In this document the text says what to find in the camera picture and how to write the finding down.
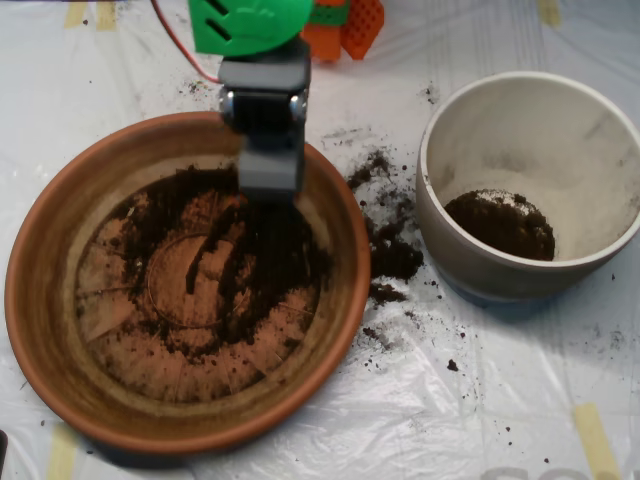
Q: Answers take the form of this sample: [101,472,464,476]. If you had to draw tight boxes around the clear plastic cover sheet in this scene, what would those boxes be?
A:
[0,0,640,480]

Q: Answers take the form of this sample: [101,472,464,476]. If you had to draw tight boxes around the white ceramic pot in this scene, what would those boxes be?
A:
[415,70,640,306]

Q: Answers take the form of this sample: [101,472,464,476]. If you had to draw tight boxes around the terracotta clay bowl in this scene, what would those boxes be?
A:
[4,110,372,456]

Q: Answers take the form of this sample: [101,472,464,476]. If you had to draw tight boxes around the dark soil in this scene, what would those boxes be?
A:
[119,167,336,359]
[443,189,556,262]

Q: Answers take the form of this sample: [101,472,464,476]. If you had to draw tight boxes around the spilled dark soil patch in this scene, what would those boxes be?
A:
[344,144,426,306]

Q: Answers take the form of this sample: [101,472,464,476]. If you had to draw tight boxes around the beige masking tape strip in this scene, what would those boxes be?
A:
[538,0,561,27]
[95,2,119,32]
[45,424,80,480]
[572,403,622,480]
[63,2,89,29]

